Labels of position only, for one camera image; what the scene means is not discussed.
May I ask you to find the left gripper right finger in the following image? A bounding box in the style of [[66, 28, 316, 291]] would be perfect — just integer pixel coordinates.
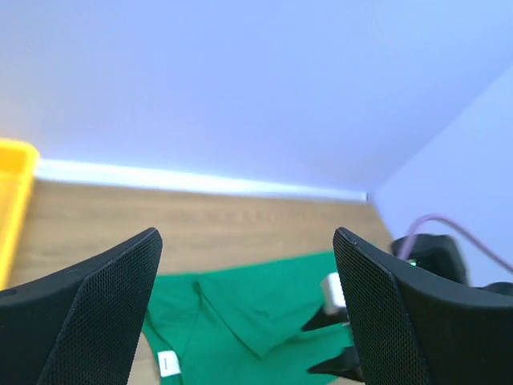
[[332, 226, 513, 385]]

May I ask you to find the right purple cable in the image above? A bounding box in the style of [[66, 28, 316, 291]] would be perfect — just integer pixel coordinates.
[[396, 214, 513, 274]]

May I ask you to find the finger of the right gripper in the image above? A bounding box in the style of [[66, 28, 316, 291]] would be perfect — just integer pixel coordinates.
[[301, 306, 332, 331], [308, 346, 364, 381]]

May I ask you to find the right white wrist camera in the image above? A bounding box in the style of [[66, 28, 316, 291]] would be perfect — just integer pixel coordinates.
[[321, 273, 346, 315]]

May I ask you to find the green t shirt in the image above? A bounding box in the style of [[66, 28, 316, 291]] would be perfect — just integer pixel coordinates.
[[143, 252, 353, 384]]

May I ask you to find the yellow plastic tray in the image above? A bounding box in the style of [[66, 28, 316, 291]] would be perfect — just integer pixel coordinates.
[[0, 139, 39, 290]]

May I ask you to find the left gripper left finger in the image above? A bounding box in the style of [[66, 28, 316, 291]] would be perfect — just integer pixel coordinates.
[[1, 228, 163, 385]]

